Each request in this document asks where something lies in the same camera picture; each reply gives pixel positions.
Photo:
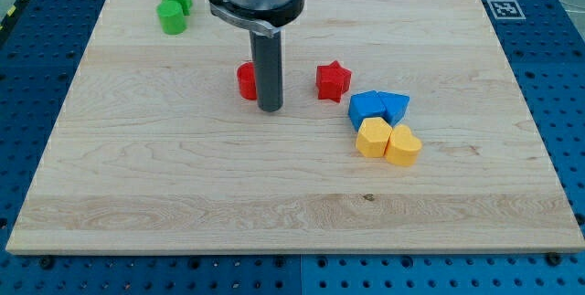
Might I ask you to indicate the green circle block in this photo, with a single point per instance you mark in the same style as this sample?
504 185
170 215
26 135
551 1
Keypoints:
171 17

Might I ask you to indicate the white fiducial marker tag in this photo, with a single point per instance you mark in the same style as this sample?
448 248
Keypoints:
506 10

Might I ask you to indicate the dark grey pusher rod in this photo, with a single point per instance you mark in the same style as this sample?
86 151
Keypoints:
267 62

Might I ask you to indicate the blue cube block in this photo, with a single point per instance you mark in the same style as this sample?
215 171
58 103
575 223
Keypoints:
365 105

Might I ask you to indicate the yellow hexagon block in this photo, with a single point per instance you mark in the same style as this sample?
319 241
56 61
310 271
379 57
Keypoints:
373 136

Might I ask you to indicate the wooden board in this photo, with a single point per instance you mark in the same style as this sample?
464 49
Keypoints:
154 152

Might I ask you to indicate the red circle block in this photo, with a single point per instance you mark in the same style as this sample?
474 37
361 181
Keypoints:
246 80

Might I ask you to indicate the yellow heart block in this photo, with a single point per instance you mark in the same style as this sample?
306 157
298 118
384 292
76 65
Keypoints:
403 146

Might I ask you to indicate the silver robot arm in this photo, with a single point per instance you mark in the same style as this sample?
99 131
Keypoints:
264 20

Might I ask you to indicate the red star block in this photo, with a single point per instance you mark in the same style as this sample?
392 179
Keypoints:
332 81

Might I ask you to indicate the blue pentagon block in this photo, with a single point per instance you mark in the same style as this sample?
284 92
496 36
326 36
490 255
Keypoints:
395 106

